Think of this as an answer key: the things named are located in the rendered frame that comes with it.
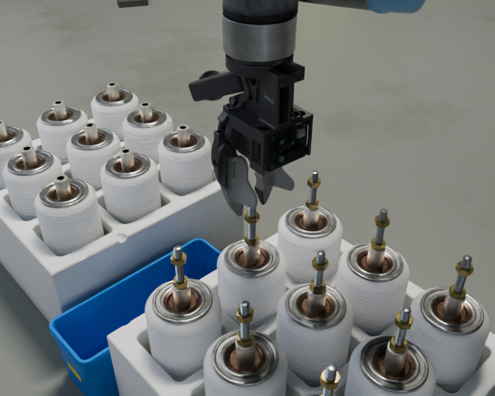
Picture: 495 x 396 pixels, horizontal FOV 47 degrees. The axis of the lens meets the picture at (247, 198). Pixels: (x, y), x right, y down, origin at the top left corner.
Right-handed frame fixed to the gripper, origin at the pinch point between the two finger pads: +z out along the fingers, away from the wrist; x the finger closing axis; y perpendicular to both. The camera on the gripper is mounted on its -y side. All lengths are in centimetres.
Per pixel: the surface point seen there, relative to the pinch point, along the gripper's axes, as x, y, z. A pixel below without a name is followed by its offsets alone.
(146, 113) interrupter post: 8.5, -41.7, 8.2
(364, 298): 8.7, 14.0, 12.3
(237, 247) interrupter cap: -0.2, -2.1, 9.6
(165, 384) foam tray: -17.6, 6.0, 17.0
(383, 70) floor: 108, -65, 35
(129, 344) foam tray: -18.1, -2.2, 17.0
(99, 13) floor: 60, -173, 35
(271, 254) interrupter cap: 2.5, 2.1, 9.6
